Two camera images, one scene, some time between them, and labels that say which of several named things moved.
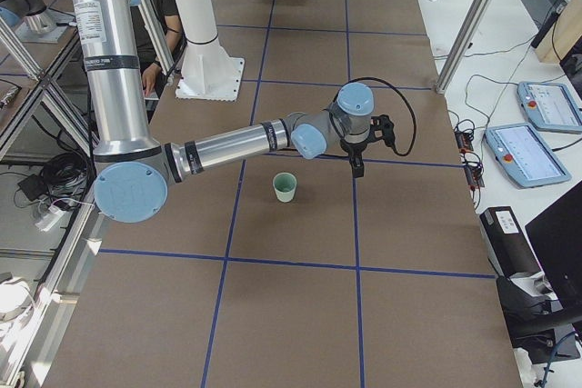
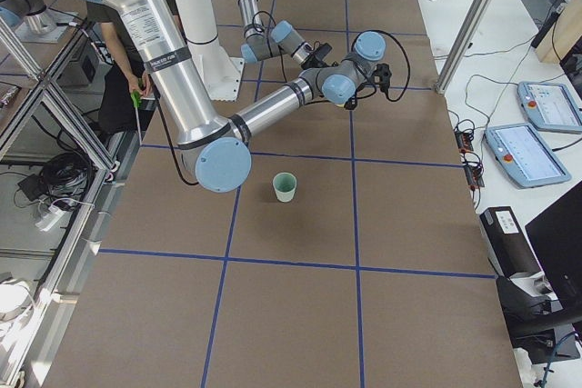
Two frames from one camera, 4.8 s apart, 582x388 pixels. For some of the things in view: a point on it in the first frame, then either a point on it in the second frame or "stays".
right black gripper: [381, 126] to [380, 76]
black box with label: [507, 243] stays
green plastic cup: [285, 184] stays
